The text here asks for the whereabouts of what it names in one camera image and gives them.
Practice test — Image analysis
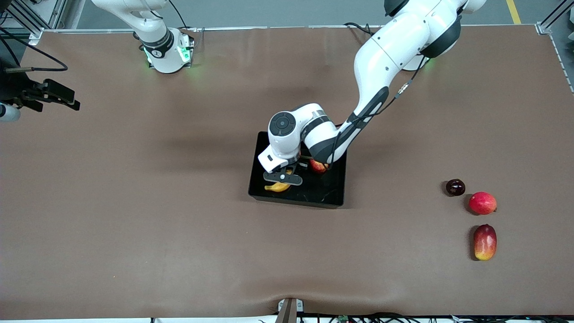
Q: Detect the black base cable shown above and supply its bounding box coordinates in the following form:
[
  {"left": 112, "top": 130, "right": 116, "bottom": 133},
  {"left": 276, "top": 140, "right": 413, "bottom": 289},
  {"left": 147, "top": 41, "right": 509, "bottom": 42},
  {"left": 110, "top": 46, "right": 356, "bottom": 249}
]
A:
[
  {"left": 168, "top": 0, "right": 198, "bottom": 34},
  {"left": 344, "top": 22, "right": 375, "bottom": 36}
]

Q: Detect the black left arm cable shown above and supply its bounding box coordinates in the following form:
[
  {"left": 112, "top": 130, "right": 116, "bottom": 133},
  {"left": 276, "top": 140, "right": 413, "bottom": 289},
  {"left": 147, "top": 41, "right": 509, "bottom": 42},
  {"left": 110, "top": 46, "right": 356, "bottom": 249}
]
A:
[{"left": 330, "top": 54, "right": 426, "bottom": 163}]

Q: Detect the brown table mat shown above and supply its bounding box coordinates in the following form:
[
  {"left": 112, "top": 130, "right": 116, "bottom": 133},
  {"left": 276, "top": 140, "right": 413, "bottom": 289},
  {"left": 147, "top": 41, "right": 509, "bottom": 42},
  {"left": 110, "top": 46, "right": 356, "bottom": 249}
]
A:
[{"left": 0, "top": 25, "right": 574, "bottom": 320}]

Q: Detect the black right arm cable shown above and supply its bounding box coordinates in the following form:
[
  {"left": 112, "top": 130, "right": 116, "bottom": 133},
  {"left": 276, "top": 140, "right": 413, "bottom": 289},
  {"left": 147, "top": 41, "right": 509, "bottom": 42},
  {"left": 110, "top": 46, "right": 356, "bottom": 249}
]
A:
[{"left": 0, "top": 28, "right": 69, "bottom": 73}]

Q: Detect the aluminium frame corner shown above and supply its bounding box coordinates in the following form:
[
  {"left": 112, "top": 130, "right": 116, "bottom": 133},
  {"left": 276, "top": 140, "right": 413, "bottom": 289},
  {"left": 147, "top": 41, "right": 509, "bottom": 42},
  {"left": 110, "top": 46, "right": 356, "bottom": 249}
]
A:
[{"left": 536, "top": 0, "right": 574, "bottom": 93}]

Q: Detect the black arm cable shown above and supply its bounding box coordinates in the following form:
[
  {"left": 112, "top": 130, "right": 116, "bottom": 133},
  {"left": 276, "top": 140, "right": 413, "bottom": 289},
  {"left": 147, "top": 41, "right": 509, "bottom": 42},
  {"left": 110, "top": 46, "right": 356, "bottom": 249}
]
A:
[
  {"left": 330, "top": 54, "right": 426, "bottom": 163},
  {"left": 0, "top": 28, "right": 69, "bottom": 73}
]

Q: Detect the round red peach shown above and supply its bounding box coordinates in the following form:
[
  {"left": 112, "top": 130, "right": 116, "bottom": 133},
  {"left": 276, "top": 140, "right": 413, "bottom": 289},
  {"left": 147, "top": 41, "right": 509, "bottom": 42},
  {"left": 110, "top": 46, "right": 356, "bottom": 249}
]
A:
[{"left": 469, "top": 192, "right": 498, "bottom": 215}]

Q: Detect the aluminium frame structure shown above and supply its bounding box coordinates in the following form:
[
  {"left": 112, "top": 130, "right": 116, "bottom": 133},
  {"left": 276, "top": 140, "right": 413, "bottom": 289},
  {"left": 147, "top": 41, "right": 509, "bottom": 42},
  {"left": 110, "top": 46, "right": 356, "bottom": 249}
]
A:
[{"left": 0, "top": 0, "right": 69, "bottom": 43}]

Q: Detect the black left base cable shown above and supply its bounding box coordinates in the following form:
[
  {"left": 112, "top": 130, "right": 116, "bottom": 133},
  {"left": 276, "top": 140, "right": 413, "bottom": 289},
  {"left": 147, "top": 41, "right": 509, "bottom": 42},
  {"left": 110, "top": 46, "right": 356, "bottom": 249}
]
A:
[{"left": 344, "top": 22, "right": 375, "bottom": 36}]

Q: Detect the black plastic box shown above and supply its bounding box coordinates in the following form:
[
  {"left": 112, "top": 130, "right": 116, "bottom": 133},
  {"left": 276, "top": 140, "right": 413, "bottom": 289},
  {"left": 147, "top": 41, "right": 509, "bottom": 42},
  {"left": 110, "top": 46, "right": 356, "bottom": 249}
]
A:
[{"left": 248, "top": 131, "right": 348, "bottom": 210}]

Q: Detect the metal table edge bracket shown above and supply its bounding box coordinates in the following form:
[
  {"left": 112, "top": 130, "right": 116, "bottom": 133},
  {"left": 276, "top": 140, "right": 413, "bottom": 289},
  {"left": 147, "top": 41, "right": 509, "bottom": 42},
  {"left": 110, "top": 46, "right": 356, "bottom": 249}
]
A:
[{"left": 276, "top": 297, "right": 305, "bottom": 323}]

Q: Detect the yellow banana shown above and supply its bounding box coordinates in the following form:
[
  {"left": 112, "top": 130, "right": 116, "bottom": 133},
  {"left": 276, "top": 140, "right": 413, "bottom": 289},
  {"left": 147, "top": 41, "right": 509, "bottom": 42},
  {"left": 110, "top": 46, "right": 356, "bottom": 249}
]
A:
[{"left": 264, "top": 168, "right": 294, "bottom": 193}]

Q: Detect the red yellow mango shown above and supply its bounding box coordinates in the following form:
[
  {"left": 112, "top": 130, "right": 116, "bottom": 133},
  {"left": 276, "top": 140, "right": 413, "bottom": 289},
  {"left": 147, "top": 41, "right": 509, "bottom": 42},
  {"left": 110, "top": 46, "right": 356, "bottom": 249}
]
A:
[{"left": 473, "top": 224, "right": 498, "bottom": 261}]

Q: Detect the black right base cable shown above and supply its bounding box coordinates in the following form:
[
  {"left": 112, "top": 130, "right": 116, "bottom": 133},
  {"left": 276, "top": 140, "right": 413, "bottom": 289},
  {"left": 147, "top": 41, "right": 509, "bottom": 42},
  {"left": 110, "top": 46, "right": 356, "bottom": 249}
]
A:
[{"left": 168, "top": 0, "right": 198, "bottom": 34}]

